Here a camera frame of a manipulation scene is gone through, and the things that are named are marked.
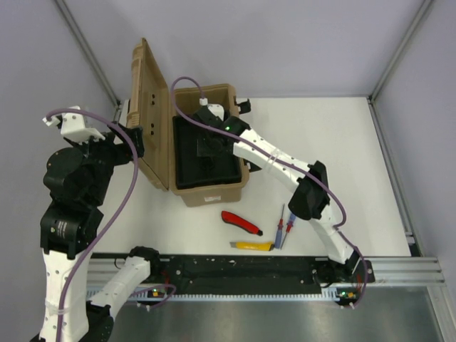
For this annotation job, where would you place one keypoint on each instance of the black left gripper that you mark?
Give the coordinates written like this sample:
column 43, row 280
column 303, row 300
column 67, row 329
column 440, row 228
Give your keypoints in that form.
column 122, row 151

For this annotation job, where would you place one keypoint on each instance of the tan plastic tool box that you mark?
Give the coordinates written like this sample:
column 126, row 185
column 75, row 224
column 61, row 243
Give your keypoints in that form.
column 153, row 105

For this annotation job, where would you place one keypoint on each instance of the black tool box tray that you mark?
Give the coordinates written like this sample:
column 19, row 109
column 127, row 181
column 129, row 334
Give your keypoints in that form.
column 193, row 170

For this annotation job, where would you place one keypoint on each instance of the red utility knife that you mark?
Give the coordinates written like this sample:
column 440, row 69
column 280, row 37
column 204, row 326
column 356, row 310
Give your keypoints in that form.
column 237, row 221

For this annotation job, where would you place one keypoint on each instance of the red handle screwdriver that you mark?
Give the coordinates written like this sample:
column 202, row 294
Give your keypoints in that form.
column 279, row 232

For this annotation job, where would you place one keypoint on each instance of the blue handle screwdriver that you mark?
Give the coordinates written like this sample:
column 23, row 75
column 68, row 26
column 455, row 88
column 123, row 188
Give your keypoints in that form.
column 289, row 225

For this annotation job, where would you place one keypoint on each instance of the yellow utility knife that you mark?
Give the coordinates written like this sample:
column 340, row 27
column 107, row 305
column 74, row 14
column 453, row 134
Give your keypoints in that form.
column 263, row 247

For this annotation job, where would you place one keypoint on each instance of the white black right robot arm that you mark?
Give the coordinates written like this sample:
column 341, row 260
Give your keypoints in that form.
column 311, row 199

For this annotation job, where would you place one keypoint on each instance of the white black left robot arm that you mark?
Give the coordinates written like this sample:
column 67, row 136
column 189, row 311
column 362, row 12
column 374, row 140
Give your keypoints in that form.
column 77, row 178

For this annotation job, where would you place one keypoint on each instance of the aluminium frame post left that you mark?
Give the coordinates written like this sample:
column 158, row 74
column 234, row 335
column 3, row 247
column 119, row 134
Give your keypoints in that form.
column 86, row 50

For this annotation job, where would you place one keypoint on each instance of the aluminium frame post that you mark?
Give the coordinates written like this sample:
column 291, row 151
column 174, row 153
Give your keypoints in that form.
column 412, row 30
column 86, row 50

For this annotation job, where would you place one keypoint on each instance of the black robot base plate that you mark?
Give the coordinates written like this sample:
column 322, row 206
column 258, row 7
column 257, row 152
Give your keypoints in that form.
column 204, row 274

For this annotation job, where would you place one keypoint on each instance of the grey slotted cable duct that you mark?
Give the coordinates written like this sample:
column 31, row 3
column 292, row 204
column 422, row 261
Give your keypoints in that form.
column 330, row 294

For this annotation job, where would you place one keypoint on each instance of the aluminium frame post right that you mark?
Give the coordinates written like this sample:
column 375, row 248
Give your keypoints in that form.
column 412, row 30

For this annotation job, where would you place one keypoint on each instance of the aluminium front rail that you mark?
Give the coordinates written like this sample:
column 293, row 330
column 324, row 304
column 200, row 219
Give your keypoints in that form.
column 388, row 271

